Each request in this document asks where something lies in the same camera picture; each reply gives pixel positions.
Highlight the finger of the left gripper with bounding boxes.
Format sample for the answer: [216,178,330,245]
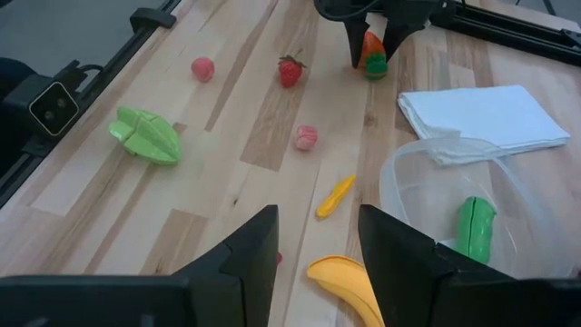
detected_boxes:
[343,18,371,70]
[383,22,428,63]

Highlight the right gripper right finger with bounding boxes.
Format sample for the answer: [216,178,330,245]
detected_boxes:
[358,204,517,327]

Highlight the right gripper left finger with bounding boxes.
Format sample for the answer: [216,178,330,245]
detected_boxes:
[172,204,281,327]

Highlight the orange toy carrot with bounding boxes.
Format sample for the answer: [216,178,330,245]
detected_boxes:
[358,30,389,83]

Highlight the yellow toy banana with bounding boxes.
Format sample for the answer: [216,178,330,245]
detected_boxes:
[306,254,387,327]

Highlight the red toy strawberry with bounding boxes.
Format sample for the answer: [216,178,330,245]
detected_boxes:
[277,53,308,89]

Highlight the green toy cucumber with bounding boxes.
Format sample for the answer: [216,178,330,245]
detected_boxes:
[455,195,498,265]

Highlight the lime green toy starfruit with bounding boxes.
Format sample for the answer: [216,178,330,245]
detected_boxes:
[107,105,182,166]

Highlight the clear plastic tupperware container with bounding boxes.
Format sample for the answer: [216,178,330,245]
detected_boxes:
[379,135,577,281]

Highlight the pink ridged toy fruit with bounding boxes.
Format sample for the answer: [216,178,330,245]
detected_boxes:
[293,124,320,152]

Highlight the small yellow toy pepper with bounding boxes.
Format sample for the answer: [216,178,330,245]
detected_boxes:
[315,174,358,220]

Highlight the white folded cloth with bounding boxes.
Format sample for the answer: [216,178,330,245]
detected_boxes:
[398,84,572,165]

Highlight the pink round toy fruit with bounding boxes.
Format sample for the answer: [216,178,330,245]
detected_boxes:
[191,56,216,84]

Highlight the black aluminium table frame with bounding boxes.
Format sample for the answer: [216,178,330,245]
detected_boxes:
[0,0,581,208]

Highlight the black table-level camera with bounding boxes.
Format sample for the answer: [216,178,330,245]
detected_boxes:
[2,74,81,140]

